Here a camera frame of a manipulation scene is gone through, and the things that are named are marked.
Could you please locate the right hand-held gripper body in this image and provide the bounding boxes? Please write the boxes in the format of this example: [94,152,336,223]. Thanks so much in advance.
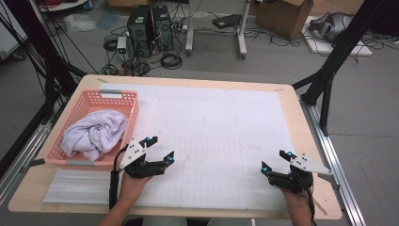
[267,153,333,194]

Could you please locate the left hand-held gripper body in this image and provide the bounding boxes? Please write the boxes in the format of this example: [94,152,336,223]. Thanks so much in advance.
[118,137,168,179]

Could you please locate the lilac printed towel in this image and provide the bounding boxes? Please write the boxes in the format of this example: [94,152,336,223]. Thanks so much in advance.
[60,108,129,163]

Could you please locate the pink plastic basket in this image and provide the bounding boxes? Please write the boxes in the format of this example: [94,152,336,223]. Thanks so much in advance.
[44,89,140,172]

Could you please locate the person's left hand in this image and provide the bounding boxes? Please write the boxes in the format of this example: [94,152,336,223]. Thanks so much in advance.
[120,170,154,202]

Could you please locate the person's right hand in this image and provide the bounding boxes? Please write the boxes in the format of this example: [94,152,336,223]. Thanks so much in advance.
[280,188,313,218]

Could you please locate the pale tape strip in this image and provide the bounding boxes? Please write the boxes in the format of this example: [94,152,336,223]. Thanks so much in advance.
[312,198,328,217]

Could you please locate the white grid mat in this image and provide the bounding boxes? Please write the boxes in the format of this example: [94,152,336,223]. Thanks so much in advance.
[98,82,307,212]

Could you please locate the white foam sheet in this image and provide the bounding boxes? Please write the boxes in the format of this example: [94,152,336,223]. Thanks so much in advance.
[42,168,126,205]

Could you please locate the small white power box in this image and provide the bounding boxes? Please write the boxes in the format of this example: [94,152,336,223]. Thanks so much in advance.
[116,36,128,55]

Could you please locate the large black computer tower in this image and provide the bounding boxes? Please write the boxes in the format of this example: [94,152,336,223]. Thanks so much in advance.
[126,4,154,59]

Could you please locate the white floor board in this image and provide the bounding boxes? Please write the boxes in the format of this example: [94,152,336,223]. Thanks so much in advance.
[302,15,375,57]

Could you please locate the slim black computer tower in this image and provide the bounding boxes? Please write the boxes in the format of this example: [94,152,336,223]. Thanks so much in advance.
[152,4,174,51]

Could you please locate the white wheeled stand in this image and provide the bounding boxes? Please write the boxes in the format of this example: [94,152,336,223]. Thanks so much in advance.
[184,0,252,60]

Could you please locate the blue floor sheet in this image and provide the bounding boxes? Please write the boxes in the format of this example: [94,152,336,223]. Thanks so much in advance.
[95,8,120,31]

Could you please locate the brown cardboard box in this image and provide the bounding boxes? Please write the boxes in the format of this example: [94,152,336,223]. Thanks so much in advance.
[255,0,314,40]

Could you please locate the grey rounded device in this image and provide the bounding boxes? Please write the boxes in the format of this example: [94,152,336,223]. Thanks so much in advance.
[309,11,354,43]

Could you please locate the clear plastic bag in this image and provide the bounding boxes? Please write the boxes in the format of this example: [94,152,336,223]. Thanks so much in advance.
[64,12,98,34]

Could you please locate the black flat box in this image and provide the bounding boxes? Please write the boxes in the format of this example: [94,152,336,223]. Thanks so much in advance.
[212,13,243,30]

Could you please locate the round white table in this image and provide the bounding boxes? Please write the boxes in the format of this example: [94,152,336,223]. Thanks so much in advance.
[37,0,88,13]

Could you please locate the white cabinet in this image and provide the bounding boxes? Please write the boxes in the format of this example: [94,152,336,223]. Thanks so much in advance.
[0,3,28,60]

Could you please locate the grey metal bracket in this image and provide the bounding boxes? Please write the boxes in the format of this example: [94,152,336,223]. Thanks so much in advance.
[317,170,342,191]
[21,158,46,173]

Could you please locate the aluminium rail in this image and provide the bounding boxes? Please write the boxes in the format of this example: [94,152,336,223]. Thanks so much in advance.
[0,100,64,206]
[299,97,368,226]

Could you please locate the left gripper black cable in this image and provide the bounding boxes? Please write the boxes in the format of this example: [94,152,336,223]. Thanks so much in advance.
[107,144,130,211]

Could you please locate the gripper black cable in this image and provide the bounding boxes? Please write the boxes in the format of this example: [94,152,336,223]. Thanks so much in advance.
[107,144,130,211]
[304,184,317,226]

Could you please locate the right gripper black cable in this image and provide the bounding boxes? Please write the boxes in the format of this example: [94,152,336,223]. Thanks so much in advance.
[304,184,317,226]

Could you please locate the coiled black cable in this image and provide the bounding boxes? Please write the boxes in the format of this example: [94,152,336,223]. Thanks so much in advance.
[160,53,184,71]

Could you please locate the tangle of black floor cables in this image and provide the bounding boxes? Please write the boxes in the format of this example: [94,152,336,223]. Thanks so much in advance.
[244,26,314,48]

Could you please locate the black frame stand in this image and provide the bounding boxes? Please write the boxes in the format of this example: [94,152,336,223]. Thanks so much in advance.
[0,0,88,123]
[291,0,399,137]

